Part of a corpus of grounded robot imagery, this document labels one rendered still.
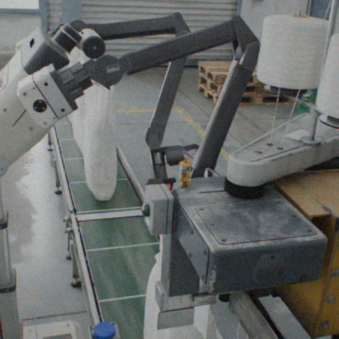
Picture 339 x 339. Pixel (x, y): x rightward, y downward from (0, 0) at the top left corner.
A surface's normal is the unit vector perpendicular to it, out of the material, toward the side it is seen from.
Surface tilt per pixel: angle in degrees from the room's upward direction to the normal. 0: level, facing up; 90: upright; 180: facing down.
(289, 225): 0
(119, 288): 0
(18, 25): 90
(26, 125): 90
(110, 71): 75
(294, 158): 90
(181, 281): 90
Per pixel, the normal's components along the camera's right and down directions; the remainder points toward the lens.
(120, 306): 0.05, -0.92
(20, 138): -0.14, 0.74
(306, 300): -0.96, 0.06
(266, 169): 0.65, 0.33
